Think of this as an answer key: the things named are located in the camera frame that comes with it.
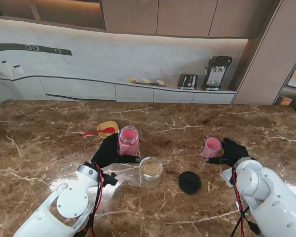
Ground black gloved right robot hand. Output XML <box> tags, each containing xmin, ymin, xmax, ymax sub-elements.
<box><xmin>207</xmin><ymin>138</ymin><xmax>251</xmax><ymax>169</ymax></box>

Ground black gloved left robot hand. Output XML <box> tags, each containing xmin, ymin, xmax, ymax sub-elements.
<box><xmin>91</xmin><ymin>133</ymin><xmax>142</xmax><ymax>169</ymax></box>

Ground red measuring spoon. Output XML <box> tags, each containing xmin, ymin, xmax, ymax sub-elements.
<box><xmin>82</xmin><ymin>127</ymin><xmax>115</xmax><ymax>137</ymax></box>

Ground pink container with white lid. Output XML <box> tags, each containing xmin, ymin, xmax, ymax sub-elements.
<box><xmin>117</xmin><ymin>125</ymin><xmax>141</xmax><ymax>156</ymax></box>

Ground pink measuring cup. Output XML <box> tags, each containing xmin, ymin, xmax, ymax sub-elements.
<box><xmin>202</xmin><ymin>137</ymin><xmax>222</xmax><ymax>158</ymax></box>

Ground yellow plastic bowl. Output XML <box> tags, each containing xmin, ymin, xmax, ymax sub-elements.
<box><xmin>97</xmin><ymin>120</ymin><xmax>119</xmax><ymax>138</ymax></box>

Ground clear glass grain jar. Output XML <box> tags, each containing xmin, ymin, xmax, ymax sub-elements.
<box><xmin>139</xmin><ymin>157</ymin><xmax>163</xmax><ymax>189</ymax></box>

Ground black round jar lid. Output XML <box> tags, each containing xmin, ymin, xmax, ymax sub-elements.
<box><xmin>178</xmin><ymin>171</ymin><xmax>202</xmax><ymax>195</ymax></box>

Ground white counter cabinet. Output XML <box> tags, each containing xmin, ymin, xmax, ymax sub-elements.
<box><xmin>0</xmin><ymin>71</ymin><xmax>237</xmax><ymax>104</ymax></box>

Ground orange printed box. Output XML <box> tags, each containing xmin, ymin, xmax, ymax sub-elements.
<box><xmin>278</xmin><ymin>95</ymin><xmax>293</xmax><ymax>107</ymax></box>

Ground dark wooden serving board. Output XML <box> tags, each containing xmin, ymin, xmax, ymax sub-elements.
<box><xmin>134</xmin><ymin>81</ymin><xmax>166</xmax><ymax>88</ymax></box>

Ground black espresso machine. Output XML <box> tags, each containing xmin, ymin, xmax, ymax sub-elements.
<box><xmin>201</xmin><ymin>55</ymin><xmax>233</xmax><ymax>91</ymax></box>

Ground black toaster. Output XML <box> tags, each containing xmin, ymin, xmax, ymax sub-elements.
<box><xmin>177</xmin><ymin>73</ymin><xmax>199</xmax><ymax>90</ymax></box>

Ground short white bottle black cap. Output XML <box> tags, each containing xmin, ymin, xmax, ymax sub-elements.
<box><xmin>11</xmin><ymin>65</ymin><xmax>24</xmax><ymax>76</ymax></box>

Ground tall white bottle black cap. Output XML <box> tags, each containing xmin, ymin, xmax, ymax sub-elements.
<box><xmin>0</xmin><ymin>60</ymin><xmax>13</xmax><ymax>77</ymax></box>

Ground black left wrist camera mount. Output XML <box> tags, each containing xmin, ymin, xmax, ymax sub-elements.
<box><xmin>102</xmin><ymin>172</ymin><xmax>118</xmax><ymax>186</ymax></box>

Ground red black left arm cables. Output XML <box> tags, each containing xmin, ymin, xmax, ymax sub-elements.
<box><xmin>76</xmin><ymin>162</ymin><xmax>105</xmax><ymax>237</ymax></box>

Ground red black arm cables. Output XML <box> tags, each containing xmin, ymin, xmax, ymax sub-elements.
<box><xmin>76</xmin><ymin>162</ymin><xmax>105</xmax><ymax>237</ymax></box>
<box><xmin>230</xmin><ymin>164</ymin><xmax>261</xmax><ymax>237</ymax></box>

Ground red black right arm cables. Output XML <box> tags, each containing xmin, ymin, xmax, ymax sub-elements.
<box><xmin>230</xmin><ymin>164</ymin><xmax>261</xmax><ymax>237</ymax></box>

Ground black wall panel with rings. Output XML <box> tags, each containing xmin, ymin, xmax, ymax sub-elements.
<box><xmin>0</xmin><ymin>43</ymin><xmax>73</xmax><ymax>56</ymax></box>

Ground wooden wall cabinets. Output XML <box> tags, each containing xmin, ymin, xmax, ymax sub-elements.
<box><xmin>0</xmin><ymin>0</ymin><xmax>284</xmax><ymax>39</ymax></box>

